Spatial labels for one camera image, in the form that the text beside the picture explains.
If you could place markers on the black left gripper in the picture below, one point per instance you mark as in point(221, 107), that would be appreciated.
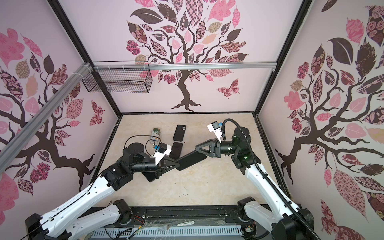
point(166, 163)

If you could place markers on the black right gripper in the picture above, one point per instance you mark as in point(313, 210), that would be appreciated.
point(215, 148)

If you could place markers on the blue edged black smartphone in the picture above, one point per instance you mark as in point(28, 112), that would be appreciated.
point(176, 150)

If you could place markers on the black phone case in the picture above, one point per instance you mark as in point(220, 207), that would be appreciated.
point(179, 133)
point(189, 160)

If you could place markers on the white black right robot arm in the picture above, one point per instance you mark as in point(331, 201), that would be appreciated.
point(283, 218)

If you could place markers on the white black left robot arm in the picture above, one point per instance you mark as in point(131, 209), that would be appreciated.
point(67, 221)

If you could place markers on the crushed green drink can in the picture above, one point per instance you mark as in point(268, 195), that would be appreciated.
point(155, 135)

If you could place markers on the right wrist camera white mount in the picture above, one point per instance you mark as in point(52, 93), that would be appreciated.
point(216, 128)

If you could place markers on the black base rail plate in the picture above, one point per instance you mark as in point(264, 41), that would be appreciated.
point(183, 216)

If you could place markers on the white slotted cable duct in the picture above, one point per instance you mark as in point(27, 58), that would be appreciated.
point(171, 233)

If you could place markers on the black wire basket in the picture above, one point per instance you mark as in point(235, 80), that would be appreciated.
point(119, 77)

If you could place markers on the aluminium rail back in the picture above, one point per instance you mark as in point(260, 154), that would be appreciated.
point(195, 66)

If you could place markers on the aluminium rail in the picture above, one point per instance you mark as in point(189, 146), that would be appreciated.
point(11, 150)
point(195, 66)

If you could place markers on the aluminium rail left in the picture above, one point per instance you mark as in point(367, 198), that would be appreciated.
point(11, 150)

